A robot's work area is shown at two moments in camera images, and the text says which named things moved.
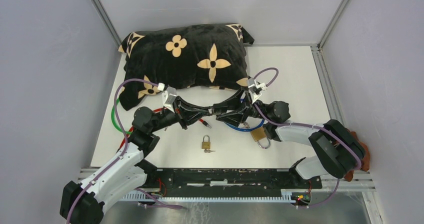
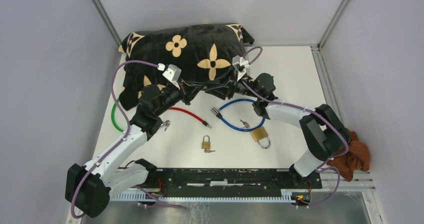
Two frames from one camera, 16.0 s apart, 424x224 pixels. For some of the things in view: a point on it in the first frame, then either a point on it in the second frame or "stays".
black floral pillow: (210, 56) stays
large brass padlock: (260, 134) stays
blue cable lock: (242, 129) stays
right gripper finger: (234, 119) -> (222, 93)
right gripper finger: (234, 103) -> (226, 79)
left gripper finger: (184, 104) -> (195, 85)
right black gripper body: (252, 110) -> (239, 87)
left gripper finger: (189, 120) -> (193, 94)
